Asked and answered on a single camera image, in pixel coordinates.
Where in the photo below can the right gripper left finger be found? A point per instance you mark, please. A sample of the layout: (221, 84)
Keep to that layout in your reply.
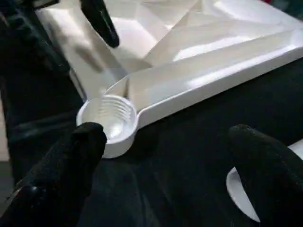
(59, 177)

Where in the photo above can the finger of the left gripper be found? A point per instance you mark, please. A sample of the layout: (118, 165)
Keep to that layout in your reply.
(101, 21)

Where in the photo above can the white plastic table top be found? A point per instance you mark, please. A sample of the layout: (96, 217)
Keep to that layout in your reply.
(189, 59)

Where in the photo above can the white plastic table leg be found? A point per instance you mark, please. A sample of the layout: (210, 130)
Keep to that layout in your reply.
(236, 189)

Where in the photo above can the black mat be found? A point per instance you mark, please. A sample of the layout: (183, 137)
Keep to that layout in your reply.
(177, 153)

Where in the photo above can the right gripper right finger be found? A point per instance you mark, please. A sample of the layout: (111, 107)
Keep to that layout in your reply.
(272, 177)

